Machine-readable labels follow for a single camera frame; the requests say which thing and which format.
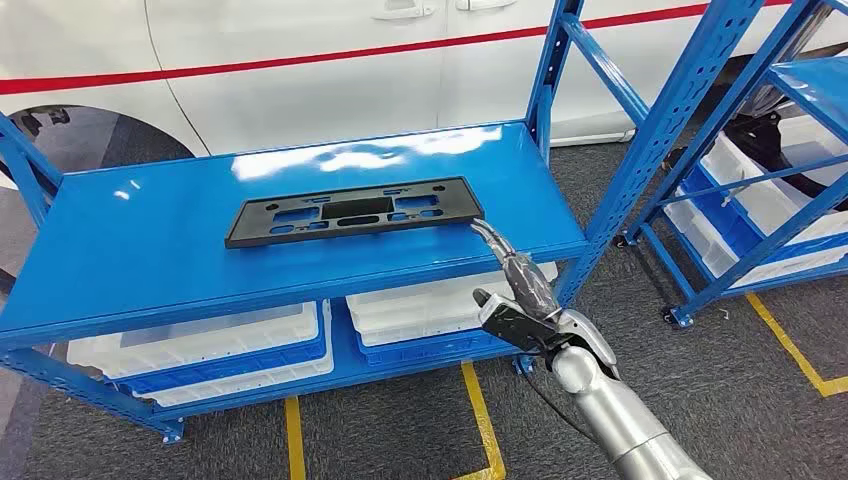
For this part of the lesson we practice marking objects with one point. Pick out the black plastic plate bracket part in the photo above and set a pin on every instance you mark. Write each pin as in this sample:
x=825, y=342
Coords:
x=248, y=228

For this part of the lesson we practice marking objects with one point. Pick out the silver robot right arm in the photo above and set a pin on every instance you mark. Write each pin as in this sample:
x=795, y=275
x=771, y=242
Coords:
x=629, y=424

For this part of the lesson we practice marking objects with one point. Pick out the blue metal shelf rack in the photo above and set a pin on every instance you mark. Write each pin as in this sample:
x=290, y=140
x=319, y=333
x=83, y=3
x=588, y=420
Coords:
x=166, y=218
x=815, y=83

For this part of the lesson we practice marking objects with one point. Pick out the black curved plastic part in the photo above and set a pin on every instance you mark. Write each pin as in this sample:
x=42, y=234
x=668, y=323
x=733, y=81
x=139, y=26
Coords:
x=762, y=142

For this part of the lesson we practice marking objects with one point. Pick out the white car with red stripe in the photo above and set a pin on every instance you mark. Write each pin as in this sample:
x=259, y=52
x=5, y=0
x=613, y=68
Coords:
x=298, y=99

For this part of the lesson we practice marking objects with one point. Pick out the yellow floor tape line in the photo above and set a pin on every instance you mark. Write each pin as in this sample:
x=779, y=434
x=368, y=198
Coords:
x=295, y=437
x=482, y=424
x=788, y=344

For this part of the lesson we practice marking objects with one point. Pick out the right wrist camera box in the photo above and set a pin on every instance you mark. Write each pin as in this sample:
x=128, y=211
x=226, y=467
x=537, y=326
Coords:
x=513, y=324

